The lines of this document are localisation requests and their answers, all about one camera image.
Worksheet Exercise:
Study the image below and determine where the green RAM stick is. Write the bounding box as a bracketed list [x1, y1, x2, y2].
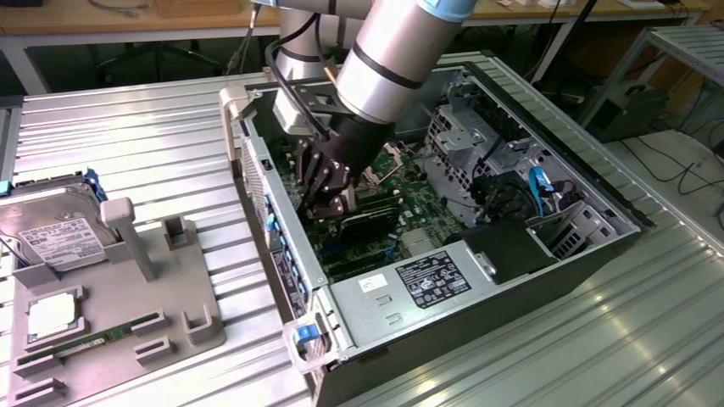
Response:
[14, 311, 159, 369]

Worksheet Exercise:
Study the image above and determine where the grey power supply unit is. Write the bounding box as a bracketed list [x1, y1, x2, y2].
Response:
[325, 248, 502, 355]

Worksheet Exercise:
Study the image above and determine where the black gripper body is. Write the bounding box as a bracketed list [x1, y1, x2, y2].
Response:
[314, 114, 398, 174]

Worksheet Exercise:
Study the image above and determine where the black wire bundle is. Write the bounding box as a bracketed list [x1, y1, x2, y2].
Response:
[467, 173, 538, 226]

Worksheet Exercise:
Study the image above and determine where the silver hard disk blue carrier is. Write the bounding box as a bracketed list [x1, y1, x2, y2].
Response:
[0, 169, 111, 273]

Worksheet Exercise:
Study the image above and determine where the silver chipset heatsink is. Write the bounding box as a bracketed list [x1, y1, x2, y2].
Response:
[398, 231, 443, 252]

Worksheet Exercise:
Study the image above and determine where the aluminium frame profile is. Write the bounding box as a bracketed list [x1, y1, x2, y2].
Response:
[0, 95, 23, 183]

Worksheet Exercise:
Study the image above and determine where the metal CPU socket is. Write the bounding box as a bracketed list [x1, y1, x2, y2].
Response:
[361, 143, 411, 187]

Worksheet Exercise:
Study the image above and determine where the black box under table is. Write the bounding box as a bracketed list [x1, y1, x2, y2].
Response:
[586, 84, 671, 143]

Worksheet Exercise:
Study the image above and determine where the black plastic shroud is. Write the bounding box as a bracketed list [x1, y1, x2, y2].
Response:
[459, 222, 561, 286]

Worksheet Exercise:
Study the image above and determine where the black graphics card green board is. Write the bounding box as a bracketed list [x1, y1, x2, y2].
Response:
[331, 206, 399, 247]

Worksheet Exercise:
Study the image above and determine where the slatted metal side table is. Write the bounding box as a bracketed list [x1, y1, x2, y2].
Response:
[575, 25, 724, 132]

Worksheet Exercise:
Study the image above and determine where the long wooden desk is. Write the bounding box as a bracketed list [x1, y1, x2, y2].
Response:
[0, 0, 711, 92]

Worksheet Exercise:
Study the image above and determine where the green motherboard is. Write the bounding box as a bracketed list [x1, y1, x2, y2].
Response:
[275, 142, 473, 284]

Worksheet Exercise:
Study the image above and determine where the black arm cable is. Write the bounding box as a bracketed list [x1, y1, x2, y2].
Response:
[262, 10, 339, 143]

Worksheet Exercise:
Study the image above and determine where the hanging grey cable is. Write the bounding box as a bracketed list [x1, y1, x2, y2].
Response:
[225, 0, 265, 75]

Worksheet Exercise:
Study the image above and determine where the metal disk bay cage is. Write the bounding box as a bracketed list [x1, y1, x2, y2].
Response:
[525, 198, 639, 260]
[422, 101, 547, 187]

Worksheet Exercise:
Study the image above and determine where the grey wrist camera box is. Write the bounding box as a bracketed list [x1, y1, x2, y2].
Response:
[270, 91, 317, 136]

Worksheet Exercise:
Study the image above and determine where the blue data wire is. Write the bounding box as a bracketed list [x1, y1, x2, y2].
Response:
[526, 166, 558, 220]

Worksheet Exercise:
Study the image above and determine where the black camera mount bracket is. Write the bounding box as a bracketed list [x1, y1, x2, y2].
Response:
[279, 82, 346, 143]

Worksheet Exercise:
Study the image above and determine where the silver CPU chip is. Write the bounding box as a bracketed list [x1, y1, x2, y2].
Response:
[25, 292, 78, 338]

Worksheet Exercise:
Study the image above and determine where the grey plastic parts rack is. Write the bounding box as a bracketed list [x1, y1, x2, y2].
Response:
[0, 198, 227, 407]

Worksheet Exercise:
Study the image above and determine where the grey black PC case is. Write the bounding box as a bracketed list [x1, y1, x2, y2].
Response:
[217, 59, 659, 407]

